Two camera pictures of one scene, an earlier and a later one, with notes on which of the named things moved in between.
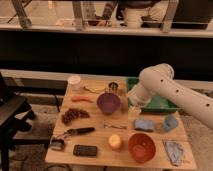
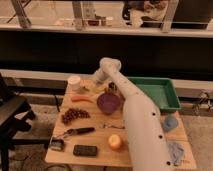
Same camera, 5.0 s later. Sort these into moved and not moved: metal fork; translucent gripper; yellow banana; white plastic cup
Moved: translucent gripper
Not moved: metal fork; white plastic cup; yellow banana
